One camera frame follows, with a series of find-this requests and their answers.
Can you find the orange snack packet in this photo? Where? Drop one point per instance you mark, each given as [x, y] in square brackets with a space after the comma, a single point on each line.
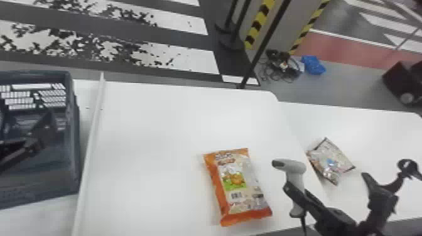
[235, 187]

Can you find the hand scanner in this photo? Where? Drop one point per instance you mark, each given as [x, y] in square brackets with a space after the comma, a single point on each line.
[294, 171]

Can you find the blue plastic bag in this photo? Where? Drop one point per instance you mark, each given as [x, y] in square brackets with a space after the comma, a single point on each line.
[312, 64]

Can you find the silver snack packet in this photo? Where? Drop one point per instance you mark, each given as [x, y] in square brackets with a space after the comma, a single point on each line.
[329, 161]

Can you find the blue basket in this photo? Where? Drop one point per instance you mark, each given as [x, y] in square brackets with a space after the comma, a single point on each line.
[39, 184]

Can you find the black stand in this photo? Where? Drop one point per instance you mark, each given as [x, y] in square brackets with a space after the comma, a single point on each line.
[379, 201]

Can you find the black box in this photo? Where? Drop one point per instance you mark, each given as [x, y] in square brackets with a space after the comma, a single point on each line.
[404, 82]

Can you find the black post on round foot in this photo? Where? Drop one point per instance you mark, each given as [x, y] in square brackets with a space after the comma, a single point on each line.
[230, 33]

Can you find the yellow black striped post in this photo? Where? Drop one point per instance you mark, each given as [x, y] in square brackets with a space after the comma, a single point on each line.
[257, 24]
[306, 28]

